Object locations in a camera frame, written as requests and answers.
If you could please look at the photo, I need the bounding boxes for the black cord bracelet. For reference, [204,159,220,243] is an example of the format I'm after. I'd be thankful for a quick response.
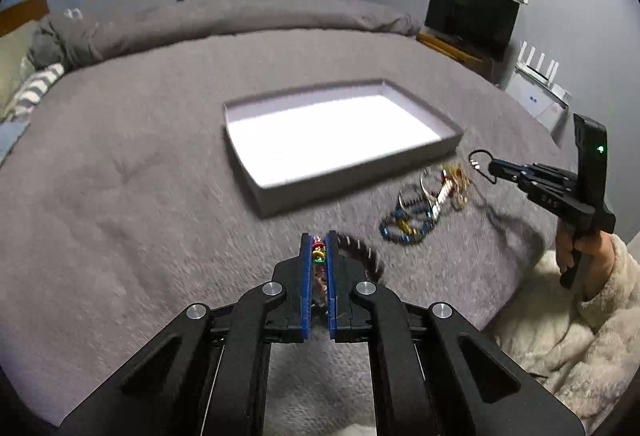
[467,149,499,185]

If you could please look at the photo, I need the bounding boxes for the pink string charm bracelet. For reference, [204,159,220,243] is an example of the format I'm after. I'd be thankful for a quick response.
[309,240,331,307]

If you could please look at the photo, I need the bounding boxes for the large black bead bracelet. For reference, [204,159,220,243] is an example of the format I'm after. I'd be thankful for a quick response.
[335,231,386,284]

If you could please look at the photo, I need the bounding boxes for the red bead gold bracelet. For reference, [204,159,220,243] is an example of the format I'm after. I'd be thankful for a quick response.
[439,163,469,185]

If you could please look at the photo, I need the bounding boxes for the gold chain bracelet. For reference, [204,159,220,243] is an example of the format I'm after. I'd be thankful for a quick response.
[449,175,474,211]

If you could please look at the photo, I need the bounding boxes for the thin silver hoop bangle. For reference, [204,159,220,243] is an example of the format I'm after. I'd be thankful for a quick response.
[420,167,446,202]

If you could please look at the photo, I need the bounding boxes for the blue bead bracelet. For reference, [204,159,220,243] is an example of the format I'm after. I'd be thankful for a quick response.
[378,207,434,246]

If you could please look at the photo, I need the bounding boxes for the dark small bead strand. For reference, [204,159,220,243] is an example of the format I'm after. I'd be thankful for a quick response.
[397,185,433,217]

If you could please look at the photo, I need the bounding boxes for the cream fleece sleeve forearm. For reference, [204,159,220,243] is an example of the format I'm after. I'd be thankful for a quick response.
[485,234,639,435]

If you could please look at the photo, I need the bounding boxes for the person's right hand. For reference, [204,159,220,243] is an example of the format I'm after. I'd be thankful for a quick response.
[555,220,615,302]

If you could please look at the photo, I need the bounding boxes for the white wifi router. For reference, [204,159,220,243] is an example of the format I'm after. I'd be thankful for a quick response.
[514,40,573,106]

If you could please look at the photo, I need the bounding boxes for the wooden tv stand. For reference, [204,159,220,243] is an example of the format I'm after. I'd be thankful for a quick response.
[416,32,495,82]

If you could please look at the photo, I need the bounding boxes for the shallow white cardboard tray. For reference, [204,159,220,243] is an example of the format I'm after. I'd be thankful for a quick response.
[224,78,463,217]

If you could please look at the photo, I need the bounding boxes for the black flat monitor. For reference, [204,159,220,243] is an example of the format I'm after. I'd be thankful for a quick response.
[424,0,520,61]

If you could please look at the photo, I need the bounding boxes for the grey bed blanket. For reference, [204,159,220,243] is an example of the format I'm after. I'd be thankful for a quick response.
[1,30,575,424]

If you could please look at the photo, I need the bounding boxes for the light blue sheet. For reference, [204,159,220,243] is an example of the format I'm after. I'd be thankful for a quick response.
[0,121,29,165]

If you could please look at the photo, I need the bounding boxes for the striped grey white pillow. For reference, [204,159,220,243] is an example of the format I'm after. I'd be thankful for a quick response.
[1,62,65,122]

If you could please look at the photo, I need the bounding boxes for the rolled grey duvet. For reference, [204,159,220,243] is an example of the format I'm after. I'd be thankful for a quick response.
[28,0,421,71]

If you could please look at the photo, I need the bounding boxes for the white plastic bag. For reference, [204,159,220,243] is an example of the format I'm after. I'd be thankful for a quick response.
[64,8,84,20]

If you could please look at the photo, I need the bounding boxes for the olive green pillow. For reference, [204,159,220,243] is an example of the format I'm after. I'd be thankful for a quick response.
[0,20,38,116]

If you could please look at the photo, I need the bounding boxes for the wooden headboard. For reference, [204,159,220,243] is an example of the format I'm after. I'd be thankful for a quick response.
[0,0,49,36]

